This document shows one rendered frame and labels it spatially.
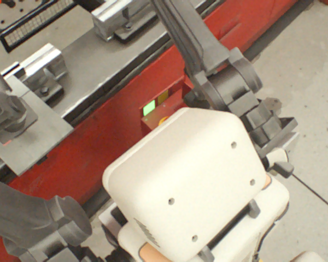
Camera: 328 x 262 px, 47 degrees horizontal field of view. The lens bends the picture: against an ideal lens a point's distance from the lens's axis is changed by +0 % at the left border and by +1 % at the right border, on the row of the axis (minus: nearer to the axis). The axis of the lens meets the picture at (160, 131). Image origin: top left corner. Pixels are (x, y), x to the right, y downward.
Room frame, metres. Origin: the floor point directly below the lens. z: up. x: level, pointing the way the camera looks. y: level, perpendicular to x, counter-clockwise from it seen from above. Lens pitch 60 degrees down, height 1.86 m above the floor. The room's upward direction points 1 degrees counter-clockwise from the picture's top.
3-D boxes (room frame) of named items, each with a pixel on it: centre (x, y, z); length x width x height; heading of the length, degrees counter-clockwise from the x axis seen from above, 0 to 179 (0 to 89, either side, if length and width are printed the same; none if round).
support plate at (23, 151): (0.53, 0.38, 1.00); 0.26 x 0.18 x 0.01; 46
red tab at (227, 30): (1.26, -0.33, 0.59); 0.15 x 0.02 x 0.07; 136
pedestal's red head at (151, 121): (0.67, -0.06, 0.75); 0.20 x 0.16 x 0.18; 131
